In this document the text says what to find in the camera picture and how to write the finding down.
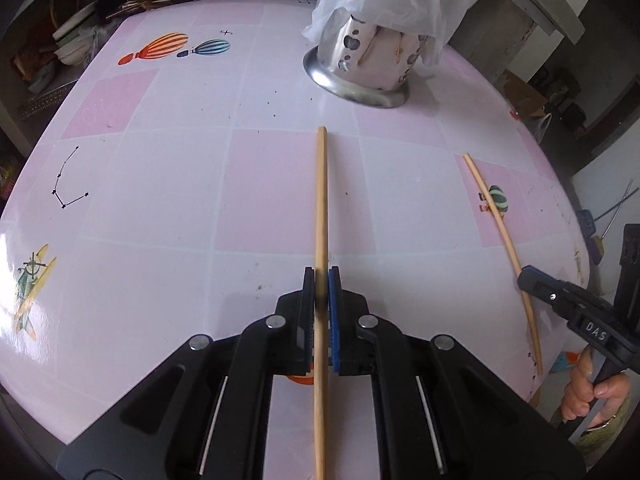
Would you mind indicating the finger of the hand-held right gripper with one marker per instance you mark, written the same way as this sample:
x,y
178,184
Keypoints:
x,y
560,295

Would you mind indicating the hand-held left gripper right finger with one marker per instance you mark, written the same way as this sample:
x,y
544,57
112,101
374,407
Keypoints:
x,y
334,320

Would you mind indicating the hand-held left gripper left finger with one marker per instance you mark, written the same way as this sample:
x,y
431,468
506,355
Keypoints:
x,y
310,320

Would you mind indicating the bamboo chopstick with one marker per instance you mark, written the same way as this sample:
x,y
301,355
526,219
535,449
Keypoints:
x,y
321,200
531,330

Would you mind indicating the steel utensil holder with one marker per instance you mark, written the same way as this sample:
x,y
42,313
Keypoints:
x,y
370,75

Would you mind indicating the person's right forearm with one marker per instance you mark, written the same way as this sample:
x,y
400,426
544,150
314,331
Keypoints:
x,y
600,445

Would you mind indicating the person's right hand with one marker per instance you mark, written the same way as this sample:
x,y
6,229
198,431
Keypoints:
x,y
580,400

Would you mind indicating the blue plastic tool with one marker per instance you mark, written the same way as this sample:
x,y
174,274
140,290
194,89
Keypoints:
x,y
592,232

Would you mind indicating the pink printed tablecloth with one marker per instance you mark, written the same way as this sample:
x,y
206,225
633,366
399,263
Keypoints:
x,y
150,210

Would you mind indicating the cardboard box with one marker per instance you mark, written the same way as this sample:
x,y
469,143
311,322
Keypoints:
x,y
525,95

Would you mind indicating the concrete kitchen counter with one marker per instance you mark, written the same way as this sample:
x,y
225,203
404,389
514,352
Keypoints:
x,y
540,5

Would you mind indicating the stack of white bowls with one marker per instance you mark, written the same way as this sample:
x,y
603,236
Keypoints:
x,y
75,45

